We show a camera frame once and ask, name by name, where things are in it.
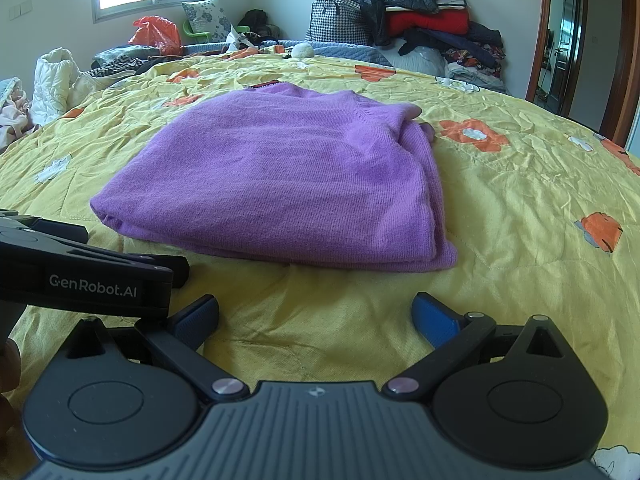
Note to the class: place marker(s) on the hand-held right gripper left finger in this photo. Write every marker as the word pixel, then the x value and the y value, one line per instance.
pixel 197 320

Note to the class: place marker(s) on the blue quilted mattress pad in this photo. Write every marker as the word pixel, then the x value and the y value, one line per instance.
pixel 350 52

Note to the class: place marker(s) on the white crumpled paper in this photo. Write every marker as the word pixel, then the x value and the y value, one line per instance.
pixel 239 39

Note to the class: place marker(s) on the light blue cloth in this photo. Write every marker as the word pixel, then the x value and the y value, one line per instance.
pixel 7 85

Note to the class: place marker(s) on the wooden door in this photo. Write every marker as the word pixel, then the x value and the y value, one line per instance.
pixel 620 50

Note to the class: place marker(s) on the orange plastic bag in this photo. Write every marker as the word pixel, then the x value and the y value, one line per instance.
pixel 157 35

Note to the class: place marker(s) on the green plastic chair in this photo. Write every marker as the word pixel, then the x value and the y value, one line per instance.
pixel 192 35

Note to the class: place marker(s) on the white fluffy ball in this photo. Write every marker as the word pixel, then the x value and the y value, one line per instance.
pixel 302 50

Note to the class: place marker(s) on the wooden door frame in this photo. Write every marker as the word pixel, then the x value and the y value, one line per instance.
pixel 540 25

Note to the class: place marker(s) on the dark patterned clothes pile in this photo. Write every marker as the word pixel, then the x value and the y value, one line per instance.
pixel 117 62

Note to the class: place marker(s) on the purple sweater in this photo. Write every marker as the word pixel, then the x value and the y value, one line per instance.
pixel 280 170

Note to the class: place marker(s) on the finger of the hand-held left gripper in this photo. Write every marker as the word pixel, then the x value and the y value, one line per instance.
pixel 180 270
pixel 50 230

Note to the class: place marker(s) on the floral pillow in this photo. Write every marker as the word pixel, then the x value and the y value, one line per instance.
pixel 207 15

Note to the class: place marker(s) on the pink floral cloth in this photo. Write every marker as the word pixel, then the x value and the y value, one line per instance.
pixel 12 115

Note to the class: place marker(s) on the black bag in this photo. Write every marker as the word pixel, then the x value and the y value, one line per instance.
pixel 256 20

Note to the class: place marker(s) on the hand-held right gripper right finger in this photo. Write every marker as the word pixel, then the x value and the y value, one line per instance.
pixel 435 320

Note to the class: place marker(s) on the yellow floral quilt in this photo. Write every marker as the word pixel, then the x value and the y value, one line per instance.
pixel 500 185

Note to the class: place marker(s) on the white quilted jacket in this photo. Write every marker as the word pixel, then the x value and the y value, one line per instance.
pixel 52 80

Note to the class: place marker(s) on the houndstooth bag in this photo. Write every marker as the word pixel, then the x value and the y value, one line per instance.
pixel 340 22

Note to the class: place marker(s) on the person's left hand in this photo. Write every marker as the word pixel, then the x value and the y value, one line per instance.
pixel 9 375

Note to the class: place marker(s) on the pile of clothes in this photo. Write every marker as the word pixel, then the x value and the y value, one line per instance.
pixel 430 22

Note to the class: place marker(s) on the wall switch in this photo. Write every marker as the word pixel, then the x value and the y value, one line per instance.
pixel 21 10

